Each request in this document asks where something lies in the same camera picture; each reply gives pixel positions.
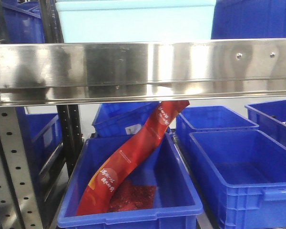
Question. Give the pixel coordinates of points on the blue bin top left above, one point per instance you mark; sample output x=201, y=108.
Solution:
x=23, y=21

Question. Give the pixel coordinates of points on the blue bin far right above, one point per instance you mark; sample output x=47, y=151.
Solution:
x=271, y=118

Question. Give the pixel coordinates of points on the blue bin top right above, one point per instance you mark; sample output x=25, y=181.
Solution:
x=244, y=19

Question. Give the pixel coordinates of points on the tilted blue bin with label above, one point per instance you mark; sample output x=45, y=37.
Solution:
x=126, y=118

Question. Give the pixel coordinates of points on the blue bin behind right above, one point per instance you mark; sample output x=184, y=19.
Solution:
x=208, y=119

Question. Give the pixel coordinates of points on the empty blue bin front right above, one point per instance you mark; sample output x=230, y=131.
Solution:
x=243, y=177

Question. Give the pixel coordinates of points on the perforated steel shelf upright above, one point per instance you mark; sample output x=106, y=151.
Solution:
x=21, y=203

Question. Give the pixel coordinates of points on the red dried meat packet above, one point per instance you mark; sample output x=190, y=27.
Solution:
x=132, y=197

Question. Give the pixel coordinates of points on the blue bin left shelf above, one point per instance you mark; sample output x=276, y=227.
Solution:
x=41, y=135

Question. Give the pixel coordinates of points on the light blue plastic bin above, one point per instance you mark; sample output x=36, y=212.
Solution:
x=135, y=20

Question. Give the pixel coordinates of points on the blue bin with red bag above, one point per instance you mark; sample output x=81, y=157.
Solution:
x=176, y=203

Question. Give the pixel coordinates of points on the stainless rail of right shelf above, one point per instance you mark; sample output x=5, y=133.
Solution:
x=80, y=73

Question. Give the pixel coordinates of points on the black perforated shelf upright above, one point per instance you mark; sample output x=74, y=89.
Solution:
x=72, y=137

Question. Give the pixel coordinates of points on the red snack bag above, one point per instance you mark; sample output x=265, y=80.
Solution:
x=105, y=181

